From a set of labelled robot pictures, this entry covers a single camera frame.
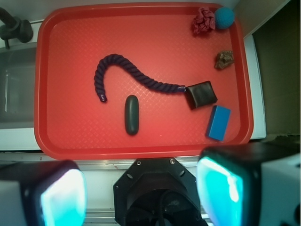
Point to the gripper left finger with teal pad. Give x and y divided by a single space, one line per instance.
47 193

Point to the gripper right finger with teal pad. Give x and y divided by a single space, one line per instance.
255 184

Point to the blue rectangular block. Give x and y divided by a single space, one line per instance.
218 123

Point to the black leather pouch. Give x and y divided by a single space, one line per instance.
200 95

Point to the dark green oval capsule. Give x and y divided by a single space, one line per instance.
132 115

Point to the red plastic tray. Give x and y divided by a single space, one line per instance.
89 59

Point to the grey plastic sink basin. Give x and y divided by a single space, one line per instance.
17 82

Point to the brown cardboard panel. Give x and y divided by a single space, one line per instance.
278 47

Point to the grey sink faucet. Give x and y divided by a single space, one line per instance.
14 28

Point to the teal crochet ball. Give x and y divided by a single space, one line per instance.
224 18

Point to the crumpled red cloth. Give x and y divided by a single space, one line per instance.
204 21

